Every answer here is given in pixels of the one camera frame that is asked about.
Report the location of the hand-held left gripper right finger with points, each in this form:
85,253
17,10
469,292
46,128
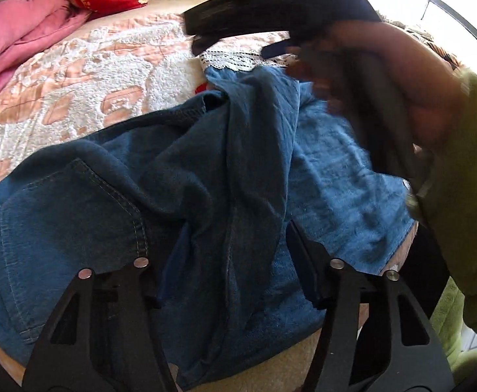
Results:
303,265

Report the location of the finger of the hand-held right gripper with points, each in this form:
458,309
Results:
275,51
205,45

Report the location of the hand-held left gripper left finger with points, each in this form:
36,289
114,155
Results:
134,286

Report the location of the blue denim pants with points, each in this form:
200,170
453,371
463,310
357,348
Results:
222,179

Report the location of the person's right hand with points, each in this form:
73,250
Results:
418,81

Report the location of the peach and white printed blanket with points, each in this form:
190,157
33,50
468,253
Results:
79,85

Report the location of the person's green fleece jacket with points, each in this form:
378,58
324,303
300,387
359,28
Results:
454,326

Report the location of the pink quilt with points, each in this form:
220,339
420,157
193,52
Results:
14,36

